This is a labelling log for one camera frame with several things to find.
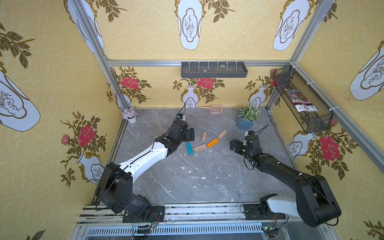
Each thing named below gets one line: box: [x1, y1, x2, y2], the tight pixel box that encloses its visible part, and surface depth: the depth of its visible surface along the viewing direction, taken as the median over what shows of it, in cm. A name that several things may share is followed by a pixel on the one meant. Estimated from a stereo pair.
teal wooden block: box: [185, 142, 194, 155], surface depth 101 cm
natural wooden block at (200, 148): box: [193, 143, 208, 153], surface depth 100 cm
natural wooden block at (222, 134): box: [218, 130, 227, 139], surface depth 108 cm
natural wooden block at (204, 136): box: [202, 131, 207, 141], surface depth 105 cm
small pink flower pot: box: [122, 107, 138, 124], surface depth 107 cm
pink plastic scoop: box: [198, 104, 223, 114], surface depth 123 cm
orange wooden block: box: [206, 138, 220, 149], surface depth 102 cm
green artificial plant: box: [238, 105, 262, 122], surface depth 99 cm
